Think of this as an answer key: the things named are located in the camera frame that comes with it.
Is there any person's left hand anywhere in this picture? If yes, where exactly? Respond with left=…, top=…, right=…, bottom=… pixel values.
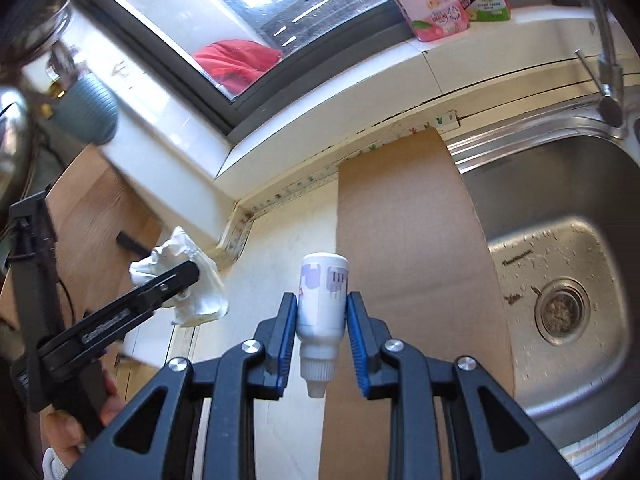
left=43, top=366, right=124, bottom=457

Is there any wooden cutting board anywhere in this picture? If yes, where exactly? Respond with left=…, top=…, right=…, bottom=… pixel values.
left=0, top=145, right=163, bottom=361

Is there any steel faucet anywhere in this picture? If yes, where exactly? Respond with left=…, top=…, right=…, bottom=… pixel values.
left=574, top=0, right=626, bottom=128

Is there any white tissue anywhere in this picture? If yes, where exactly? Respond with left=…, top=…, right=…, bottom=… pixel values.
left=129, top=226, right=230, bottom=328

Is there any red cloth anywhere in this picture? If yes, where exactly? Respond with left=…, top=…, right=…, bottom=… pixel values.
left=192, top=41, right=283, bottom=98

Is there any brown cardboard sheet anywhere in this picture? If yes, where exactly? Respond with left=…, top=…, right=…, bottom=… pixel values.
left=319, top=127, right=516, bottom=480

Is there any white bottle purple label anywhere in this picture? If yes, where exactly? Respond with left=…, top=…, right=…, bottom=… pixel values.
left=296, top=252, right=350, bottom=400

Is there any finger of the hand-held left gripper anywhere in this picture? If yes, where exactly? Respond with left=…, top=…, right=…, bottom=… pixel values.
left=134, top=260, right=202, bottom=312

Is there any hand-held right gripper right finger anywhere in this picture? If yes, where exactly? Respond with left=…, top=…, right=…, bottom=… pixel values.
left=346, top=290, right=581, bottom=480

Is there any dark window frame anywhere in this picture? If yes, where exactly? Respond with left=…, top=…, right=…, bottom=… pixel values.
left=65, top=0, right=591, bottom=136

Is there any black wire wall rack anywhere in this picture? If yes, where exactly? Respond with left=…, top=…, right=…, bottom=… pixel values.
left=116, top=231, right=151, bottom=256

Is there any stainless steel sink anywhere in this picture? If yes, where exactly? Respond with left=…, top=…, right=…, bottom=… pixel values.
left=446, top=105, right=640, bottom=453

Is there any pink detergent pouch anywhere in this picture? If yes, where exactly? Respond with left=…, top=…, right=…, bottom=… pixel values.
left=370, top=0, right=471, bottom=43

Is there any grey-blue utensil holder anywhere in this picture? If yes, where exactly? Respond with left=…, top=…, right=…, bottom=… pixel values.
left=52, top=74, right=120, bottom=143

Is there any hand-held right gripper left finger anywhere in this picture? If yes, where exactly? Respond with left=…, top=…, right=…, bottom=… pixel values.
left=65, top=291, right=301, bottom=480

